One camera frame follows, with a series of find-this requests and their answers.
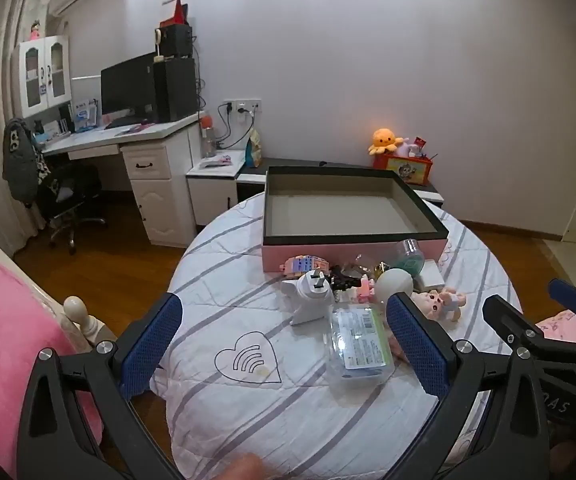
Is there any pink blanket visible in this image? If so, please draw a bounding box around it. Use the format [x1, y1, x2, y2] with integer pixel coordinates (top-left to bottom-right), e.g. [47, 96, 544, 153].
[0, 264, 90, 477]

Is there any striped white quilt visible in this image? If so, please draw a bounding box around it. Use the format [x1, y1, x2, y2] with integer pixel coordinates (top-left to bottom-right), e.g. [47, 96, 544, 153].
[150, 190, 524, 480]

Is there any black computer monitor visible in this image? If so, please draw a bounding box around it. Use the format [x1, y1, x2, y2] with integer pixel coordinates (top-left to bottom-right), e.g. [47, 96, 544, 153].
[100, 52, 154, 120]

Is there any clear plastic packaged box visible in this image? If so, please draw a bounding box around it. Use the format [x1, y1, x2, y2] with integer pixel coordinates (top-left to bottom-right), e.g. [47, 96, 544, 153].
[326, 304, 394, 389]

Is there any pink printed pillow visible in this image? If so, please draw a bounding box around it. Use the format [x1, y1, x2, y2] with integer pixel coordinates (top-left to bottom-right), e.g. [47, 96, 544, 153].
[536, 310, 576, 343]

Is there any orange cap bottle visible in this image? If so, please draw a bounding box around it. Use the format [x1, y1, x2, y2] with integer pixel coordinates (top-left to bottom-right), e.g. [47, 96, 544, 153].
[200, 115, 216, 158]

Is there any black hair clip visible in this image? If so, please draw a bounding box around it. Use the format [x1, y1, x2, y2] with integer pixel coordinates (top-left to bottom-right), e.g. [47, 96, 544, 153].
[327, 266, 361, 292]

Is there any white small box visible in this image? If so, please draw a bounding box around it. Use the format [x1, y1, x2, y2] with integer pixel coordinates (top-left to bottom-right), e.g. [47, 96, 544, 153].
[414, 259, 445, 292]

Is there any blue yellow snack bag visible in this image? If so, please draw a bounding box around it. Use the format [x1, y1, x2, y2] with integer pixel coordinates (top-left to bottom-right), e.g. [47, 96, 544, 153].
[245, 128, 263, 168]

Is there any white desk with drawers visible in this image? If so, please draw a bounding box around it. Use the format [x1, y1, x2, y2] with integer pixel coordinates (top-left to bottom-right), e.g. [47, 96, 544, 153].
[44, 112, 203, 247]

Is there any white bed post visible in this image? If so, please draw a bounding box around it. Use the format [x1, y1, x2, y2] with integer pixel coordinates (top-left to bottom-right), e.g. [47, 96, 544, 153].
[63, 296, 117, 347]

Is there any white hutch cabinet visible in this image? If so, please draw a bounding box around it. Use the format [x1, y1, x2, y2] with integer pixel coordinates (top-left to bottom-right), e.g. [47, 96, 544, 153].
[11, 36, 72, 118]

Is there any black jacket on chair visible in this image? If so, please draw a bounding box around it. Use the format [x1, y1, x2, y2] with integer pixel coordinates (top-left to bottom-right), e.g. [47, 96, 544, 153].
[2, 118, 52, 208]

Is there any pink black storage box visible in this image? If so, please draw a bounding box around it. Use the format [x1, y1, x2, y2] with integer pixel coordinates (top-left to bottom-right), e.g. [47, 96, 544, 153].
[262, 174, 448, 272]

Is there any pink donut brick model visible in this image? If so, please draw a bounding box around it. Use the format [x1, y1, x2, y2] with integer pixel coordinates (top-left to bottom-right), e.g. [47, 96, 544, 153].
[279, 255, 330, 280]

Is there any white power adapter plug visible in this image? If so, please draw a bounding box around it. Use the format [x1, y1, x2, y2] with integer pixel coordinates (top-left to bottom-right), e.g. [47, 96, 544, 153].
[281, 270, 335, 326]

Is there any orange octopus plush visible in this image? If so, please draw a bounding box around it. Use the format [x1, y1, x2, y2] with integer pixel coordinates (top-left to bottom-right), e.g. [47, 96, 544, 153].
[368, 128, 404, 156]

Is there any black speaker box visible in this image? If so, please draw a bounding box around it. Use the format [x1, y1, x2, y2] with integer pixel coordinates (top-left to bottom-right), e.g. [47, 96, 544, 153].
[159, 24, 193, 58]

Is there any white low side cabinet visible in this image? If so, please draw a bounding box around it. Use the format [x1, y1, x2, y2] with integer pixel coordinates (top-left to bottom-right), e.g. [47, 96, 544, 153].
[186, 150, 245, 226]

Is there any red cartoon storage box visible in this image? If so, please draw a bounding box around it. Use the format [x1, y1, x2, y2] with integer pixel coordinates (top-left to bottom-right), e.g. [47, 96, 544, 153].
[373, 153, 433, 185]

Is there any black office chair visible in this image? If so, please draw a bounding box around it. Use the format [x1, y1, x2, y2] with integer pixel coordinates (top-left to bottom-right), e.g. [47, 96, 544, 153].
[36, 162, 106, 256]

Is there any wall power outlet strip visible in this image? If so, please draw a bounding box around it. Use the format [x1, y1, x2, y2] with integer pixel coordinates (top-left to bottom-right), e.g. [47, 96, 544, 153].
[223, 99, 262, 115]

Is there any black computer tower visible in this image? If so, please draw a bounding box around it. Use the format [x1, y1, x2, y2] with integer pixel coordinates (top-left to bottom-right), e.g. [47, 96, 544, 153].
[152, 58, 199, 122]

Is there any pink white brick figure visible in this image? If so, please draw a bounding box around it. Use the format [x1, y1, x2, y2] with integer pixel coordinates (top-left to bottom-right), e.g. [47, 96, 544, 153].
[356, 274, 375, 304]

